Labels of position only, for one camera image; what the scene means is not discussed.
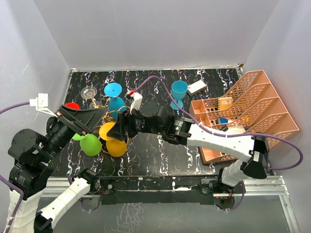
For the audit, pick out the blue wine glass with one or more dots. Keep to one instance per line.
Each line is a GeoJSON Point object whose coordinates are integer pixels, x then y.
{"type": "Point", "coordinates": [116, 104]}

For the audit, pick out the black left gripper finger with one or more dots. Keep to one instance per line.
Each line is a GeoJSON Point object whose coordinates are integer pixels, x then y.
{"type": "Point", "coordinates": [84, 112]}
{"type": "Point", "coordinates": [89, 123]}

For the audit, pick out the gold wire glass rack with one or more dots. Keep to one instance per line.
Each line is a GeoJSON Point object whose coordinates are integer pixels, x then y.
{"type": "Point", "coordinates": [108, 118]}

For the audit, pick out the red wine glass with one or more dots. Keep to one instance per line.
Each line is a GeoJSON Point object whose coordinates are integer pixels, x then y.
{"type": "Point", "coordinates": [72, 105]}

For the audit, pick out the green wine glass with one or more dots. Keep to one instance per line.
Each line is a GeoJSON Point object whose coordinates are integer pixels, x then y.
{"type": "Point", "coordinates": [89, 144]}

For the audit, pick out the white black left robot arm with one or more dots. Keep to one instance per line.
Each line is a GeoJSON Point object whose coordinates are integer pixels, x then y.
{"type": "Point", "coordinates": [28, 178]}

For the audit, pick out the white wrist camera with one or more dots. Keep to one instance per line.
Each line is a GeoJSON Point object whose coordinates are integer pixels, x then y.
{"type": "Point", "coordinates": [41, 104]}
{"type": "Point", "coordinates": [135, 100]}

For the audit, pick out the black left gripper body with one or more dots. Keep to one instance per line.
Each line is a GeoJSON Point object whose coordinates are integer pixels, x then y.
{"type": "Point", "coordinates": [65, 127]}

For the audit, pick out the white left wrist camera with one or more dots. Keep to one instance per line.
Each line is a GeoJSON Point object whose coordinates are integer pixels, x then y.
{"type": "Point", "coordinates": [41, 104]}

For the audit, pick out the aluminium frame rail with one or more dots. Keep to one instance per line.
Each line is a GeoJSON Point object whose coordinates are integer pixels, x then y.
{"type": "Point", "coordinates": [273, 186]}

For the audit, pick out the teal wine glass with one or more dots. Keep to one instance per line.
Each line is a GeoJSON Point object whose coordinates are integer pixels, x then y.
{"type": "Point", "coordinates": [178, 91]}

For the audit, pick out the clear wine glass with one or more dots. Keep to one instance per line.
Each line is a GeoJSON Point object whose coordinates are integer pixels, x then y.
{"type": "Point", "coordinates": [89, 93]}

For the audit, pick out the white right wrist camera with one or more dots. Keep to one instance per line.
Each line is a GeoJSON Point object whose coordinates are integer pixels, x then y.
{"type": "Point", "coordinates": [135, 100]}

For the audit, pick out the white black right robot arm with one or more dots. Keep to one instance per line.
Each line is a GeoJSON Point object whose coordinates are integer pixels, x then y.
{"type": "Point", "coordinates": [251, 151]}

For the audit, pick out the yellow wine glass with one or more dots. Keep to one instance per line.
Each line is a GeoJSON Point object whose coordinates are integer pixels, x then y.
{"type": "Point", "coordinates": [114, 147]}

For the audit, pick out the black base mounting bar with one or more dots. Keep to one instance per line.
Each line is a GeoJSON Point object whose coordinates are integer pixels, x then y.
{"type": "Point", "coordinates": [200, 189]}

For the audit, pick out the blue white small bottle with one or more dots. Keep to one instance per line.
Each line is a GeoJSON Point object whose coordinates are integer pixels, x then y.
{"type": "Point", "coordinates": [223, 120]}

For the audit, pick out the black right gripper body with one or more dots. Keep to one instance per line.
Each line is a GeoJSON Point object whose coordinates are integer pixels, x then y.
{"type": "Point", "coordinates": [136, 123]}

